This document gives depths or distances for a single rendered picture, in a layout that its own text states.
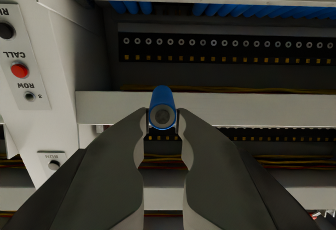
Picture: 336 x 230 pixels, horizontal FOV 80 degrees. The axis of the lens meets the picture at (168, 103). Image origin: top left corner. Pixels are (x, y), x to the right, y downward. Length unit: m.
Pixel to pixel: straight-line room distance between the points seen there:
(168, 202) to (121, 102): 0.22
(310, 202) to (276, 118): 0.23
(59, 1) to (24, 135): 0.18
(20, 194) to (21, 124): 0.18
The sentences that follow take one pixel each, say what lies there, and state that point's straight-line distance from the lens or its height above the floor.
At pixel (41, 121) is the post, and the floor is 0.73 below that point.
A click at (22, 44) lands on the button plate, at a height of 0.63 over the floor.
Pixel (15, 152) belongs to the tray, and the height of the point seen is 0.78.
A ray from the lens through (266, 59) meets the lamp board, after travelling 0.44.
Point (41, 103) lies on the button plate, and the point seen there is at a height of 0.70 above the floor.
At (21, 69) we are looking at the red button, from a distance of 0.28.
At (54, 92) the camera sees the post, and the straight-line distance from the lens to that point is 0.28.
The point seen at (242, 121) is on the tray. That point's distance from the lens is 0.30.
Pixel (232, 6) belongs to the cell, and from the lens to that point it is 0.32.
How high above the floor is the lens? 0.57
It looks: 31 degrees up
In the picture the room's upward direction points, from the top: 178 degrees counter-clockwise
